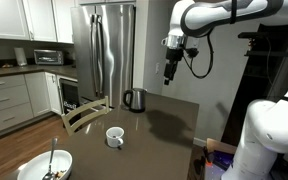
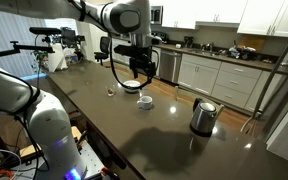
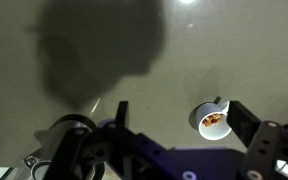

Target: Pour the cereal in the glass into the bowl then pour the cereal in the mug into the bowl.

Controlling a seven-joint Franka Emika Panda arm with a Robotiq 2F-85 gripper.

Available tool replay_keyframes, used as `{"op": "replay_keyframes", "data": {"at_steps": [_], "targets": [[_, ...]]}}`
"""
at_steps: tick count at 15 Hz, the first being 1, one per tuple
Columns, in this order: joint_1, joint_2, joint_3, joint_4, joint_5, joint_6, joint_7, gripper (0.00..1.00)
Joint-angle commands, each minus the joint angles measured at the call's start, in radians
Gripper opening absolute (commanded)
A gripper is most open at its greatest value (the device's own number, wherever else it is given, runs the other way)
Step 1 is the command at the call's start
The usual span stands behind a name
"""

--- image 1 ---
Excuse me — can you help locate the stainless electric kettle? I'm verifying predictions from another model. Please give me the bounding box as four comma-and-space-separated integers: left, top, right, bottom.
123, 88, 146, 113

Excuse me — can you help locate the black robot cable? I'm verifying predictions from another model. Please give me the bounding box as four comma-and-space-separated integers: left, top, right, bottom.
183, 33, 215, 80

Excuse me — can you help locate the metal spoon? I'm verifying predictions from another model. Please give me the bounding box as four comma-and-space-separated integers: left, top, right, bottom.
42, 138, 57, 180

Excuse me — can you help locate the beige wooden chair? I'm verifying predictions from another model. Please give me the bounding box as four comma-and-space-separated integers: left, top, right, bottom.
61, 96, 110, 136

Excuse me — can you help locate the silver toaster oven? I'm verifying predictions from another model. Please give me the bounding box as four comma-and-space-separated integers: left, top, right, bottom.
34, 49, 64, 65

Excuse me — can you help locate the white paper towel roll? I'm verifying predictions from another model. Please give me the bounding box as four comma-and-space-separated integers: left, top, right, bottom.
14, 48, 27, 66

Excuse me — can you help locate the white ceramic mug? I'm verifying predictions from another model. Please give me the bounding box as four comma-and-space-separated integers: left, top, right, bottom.
106, 127, 124, 148

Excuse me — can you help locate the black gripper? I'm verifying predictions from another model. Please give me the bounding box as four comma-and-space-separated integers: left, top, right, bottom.
164, 49, 183, 85

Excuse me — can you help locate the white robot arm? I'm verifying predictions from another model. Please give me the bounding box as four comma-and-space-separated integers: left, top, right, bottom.
162, 0, 288, 180

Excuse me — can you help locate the black wine cooler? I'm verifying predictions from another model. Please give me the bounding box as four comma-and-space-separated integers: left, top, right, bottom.
59, 78, 80, 114

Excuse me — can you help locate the wooden board base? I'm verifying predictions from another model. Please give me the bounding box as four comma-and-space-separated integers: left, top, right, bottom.
206, 138, 236, 154

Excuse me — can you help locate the white cereal bowl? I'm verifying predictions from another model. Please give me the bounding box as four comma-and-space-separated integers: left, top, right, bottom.
17, 150, 73, 180

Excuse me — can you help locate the stainless steel refrigerator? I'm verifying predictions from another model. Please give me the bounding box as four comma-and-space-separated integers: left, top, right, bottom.
71, 3, 135, 107

